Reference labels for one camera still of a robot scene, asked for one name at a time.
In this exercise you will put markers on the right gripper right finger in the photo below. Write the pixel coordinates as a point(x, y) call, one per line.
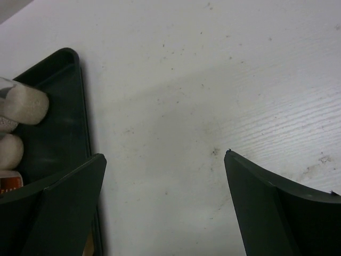
point(277, 216)

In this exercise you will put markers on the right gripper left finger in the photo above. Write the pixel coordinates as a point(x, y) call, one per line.
point(52, 216)

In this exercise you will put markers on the yellow cap sauce bottle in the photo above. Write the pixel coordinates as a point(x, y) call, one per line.
point(12, 149)

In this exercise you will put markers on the clear dome cap spice bottle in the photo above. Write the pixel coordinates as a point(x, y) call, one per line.
point(21, 104)

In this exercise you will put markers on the black rectangular plastic tray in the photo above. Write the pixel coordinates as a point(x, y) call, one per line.
point(62, 138)

